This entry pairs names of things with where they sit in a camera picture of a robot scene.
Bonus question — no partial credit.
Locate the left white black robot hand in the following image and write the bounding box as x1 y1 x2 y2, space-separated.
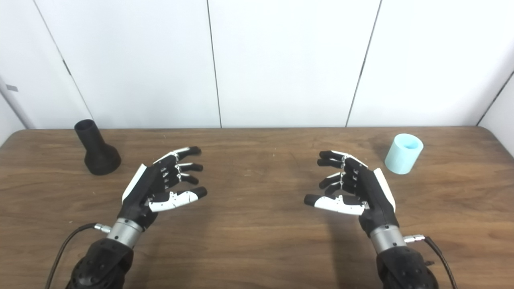
118 146 208 230

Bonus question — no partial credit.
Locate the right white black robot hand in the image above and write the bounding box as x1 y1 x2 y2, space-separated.
304 150 399 237

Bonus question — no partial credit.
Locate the light-blue short hose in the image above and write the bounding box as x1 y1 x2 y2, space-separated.
384 133 424 175

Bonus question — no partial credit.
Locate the black funnel-shaped nozzle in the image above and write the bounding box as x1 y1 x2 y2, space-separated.
74 119 122 176

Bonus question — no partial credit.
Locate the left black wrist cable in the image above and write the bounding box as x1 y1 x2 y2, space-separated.
45 223 112 289

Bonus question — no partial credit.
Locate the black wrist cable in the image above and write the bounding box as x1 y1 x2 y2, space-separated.
404 234 458 289
45 223 112 289

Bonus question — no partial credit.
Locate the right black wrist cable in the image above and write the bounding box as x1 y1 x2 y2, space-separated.
404 234 458 289

